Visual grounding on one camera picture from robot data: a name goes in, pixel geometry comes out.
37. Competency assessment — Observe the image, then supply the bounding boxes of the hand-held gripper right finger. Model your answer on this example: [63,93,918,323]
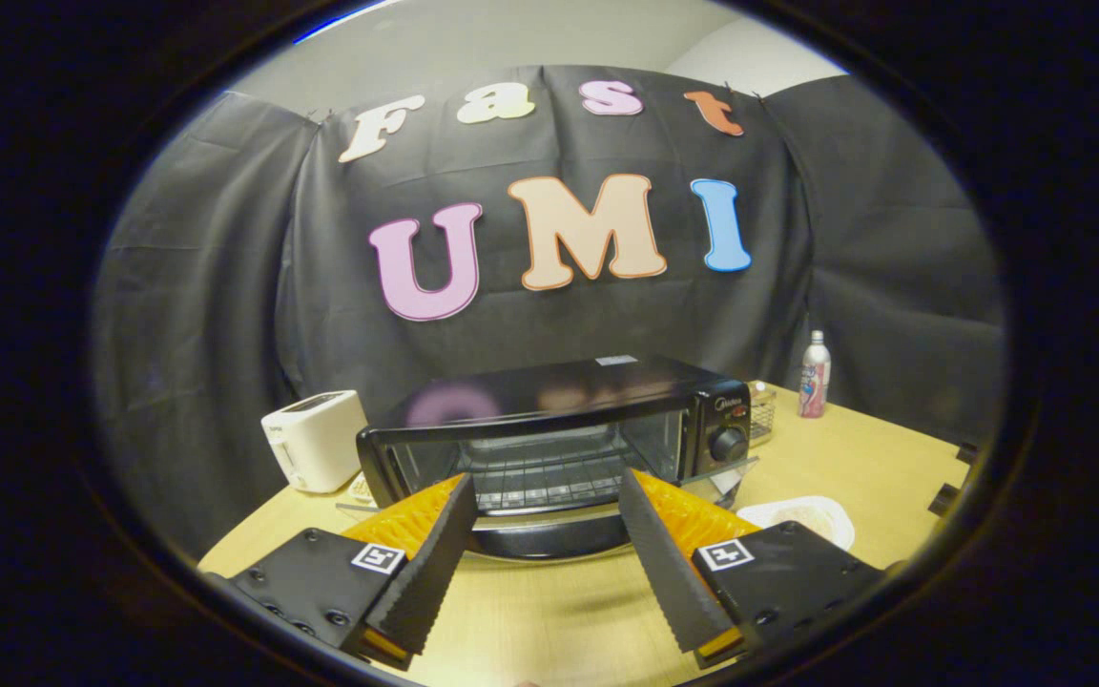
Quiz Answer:
[618,468,884,669]

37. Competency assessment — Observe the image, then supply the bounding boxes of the black backdrop cloth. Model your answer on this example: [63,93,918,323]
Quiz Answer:
[92,65,1006,559]

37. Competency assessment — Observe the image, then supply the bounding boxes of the white plate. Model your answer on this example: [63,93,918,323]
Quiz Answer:
[736,495,856,552]

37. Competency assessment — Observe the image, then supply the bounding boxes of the metal wire basket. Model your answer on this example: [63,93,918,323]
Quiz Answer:
[748,382,778,448]

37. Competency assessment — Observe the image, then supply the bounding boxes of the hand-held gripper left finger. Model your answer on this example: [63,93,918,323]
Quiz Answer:
[209,472,479,669]

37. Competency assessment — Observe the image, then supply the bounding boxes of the white toaster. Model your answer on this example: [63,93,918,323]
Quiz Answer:
[260,389,369,494]

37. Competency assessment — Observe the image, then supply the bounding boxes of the pink and white bottle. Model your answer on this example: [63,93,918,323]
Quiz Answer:
[798,330,833,419]

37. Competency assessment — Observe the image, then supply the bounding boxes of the white divided grain dish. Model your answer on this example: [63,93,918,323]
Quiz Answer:
[338,469,381,511]

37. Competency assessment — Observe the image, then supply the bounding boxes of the black toaster oven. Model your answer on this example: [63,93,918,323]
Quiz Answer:
[356,355,758,561]

